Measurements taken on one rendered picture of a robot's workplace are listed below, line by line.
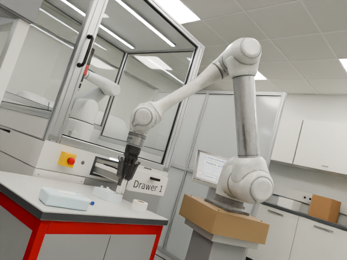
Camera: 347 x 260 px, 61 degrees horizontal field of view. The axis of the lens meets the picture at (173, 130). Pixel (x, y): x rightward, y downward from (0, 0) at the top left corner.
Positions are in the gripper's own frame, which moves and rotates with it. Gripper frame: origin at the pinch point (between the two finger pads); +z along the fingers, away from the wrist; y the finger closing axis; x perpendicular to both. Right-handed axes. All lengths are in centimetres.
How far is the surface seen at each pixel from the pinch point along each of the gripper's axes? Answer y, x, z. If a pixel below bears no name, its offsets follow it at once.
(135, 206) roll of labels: -0.5, 12.6, 6.0
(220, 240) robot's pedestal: -32, 40, 11
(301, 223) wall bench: -314, -7, 6
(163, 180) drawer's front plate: -33.2, -4.1, -6.8
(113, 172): -9.0, -20.0, -3.7
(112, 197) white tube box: 4.6, 1.5, 5.8
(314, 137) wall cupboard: -350, -25, -116
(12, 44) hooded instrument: 62, -11, -42
